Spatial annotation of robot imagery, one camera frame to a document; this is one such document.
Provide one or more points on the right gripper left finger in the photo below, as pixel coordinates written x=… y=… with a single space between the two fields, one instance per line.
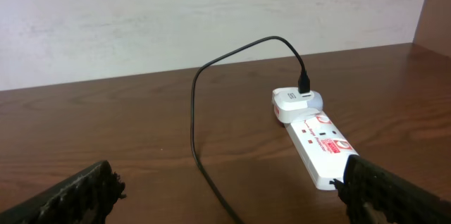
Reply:
x=86 y=197

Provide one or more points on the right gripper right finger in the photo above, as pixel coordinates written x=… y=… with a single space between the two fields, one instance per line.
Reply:
x=374 y=195

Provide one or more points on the white USB charger plug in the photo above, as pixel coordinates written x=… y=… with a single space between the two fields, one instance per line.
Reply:
x=290 y=106

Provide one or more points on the white power strip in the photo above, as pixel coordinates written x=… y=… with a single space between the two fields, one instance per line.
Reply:
x=322 y=148

